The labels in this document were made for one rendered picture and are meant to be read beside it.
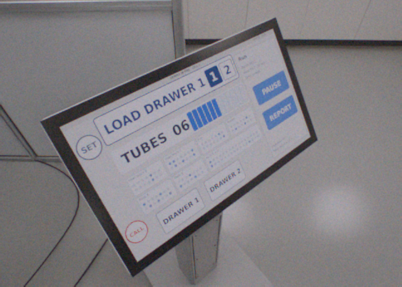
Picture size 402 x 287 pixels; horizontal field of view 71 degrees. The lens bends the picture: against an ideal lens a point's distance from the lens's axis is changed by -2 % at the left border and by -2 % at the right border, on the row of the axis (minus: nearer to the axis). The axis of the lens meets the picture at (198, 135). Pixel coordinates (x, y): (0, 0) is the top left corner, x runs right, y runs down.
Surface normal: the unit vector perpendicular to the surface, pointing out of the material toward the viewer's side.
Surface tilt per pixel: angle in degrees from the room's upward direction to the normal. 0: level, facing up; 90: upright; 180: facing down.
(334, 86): 0
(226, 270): 3
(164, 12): 90
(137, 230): 50
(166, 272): 5
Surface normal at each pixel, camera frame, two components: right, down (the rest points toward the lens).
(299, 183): -0.01, -0.65
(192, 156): 0.46, 0.04
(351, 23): -0.02, 0.76
